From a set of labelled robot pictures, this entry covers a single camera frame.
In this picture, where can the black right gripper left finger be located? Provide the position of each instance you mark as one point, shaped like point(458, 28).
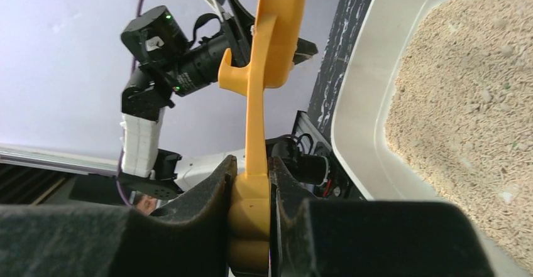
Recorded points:
point(186, 237)

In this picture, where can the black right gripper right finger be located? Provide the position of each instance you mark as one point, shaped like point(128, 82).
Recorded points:
point(311, 236)

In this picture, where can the beige cat litter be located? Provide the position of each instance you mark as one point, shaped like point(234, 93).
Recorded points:
point(461, 115)

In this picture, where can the white plastic litter box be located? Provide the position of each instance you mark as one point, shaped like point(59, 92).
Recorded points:
point(358, 126)

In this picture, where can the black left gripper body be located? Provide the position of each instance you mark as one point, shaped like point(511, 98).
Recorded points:
point(163, 51)

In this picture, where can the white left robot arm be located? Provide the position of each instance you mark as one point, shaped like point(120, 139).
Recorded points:
point(143, 165)

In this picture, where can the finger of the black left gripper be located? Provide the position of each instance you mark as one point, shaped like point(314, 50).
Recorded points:
point(305, 50)
point(242, 22)

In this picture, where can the yellow slotted litter scoop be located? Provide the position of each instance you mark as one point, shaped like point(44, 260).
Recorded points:
point(274, 42)

